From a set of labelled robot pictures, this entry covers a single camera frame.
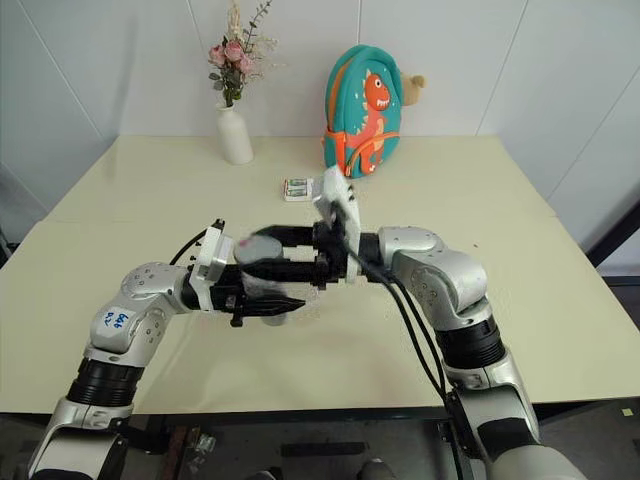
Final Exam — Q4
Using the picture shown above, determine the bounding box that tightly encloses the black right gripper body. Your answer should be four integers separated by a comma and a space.
310, 207, 352, 292

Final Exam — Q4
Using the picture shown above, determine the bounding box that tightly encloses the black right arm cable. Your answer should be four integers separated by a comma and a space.
347, 249, 469, 480
349, 249, 476, 480

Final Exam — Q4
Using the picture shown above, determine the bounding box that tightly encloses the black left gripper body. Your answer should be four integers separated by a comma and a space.
209, 264, 254, 329

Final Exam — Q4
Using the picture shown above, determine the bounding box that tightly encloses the clear plastic jar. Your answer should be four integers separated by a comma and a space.
239, 259, 304, 329

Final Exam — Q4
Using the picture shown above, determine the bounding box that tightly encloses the grey round jar lid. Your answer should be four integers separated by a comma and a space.
233, 234, 285, 265

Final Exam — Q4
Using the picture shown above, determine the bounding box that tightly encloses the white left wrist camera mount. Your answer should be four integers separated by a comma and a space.
188, 225, 237, 312

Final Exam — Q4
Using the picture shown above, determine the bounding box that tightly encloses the white ceramic vase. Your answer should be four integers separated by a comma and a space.
215, 103, 255, 166

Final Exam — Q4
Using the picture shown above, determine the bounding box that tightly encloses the brown plush toy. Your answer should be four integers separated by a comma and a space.
397, 69, 432, 108

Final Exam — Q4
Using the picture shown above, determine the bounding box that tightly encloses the small white box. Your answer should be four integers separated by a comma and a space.
282, 175, 327, 203

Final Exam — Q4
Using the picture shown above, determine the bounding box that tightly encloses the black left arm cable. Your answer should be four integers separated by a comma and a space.
168, 217, 227, 267

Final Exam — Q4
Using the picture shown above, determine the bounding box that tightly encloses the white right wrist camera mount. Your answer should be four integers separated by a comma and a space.
311, 167, 364, 282

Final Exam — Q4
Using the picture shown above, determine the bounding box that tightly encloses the pink dried flower bouquet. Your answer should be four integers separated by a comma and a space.
207, 0, 282, 109

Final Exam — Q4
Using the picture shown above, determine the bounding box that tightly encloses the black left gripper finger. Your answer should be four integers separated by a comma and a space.
243, 294, 308, 319
233, 262, 292, 290

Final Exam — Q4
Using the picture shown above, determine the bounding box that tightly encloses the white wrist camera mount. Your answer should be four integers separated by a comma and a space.
311, 167, 364, 282
188, 225, 237, 312

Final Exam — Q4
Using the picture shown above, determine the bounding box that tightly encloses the black metal table frame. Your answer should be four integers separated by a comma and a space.
132, 397, 640, 427

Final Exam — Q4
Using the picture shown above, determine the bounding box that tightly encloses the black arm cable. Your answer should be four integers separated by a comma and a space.
349, 249, 476, 480
347, 249, 469, 480
168, 217, 227, 267

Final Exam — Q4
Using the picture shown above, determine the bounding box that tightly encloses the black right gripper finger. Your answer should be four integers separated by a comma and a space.
281, 257, 324, 289
253, 225, 317, 248

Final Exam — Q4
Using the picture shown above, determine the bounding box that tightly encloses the teal dinosaur backpack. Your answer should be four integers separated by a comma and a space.
319, 43, 405, 182

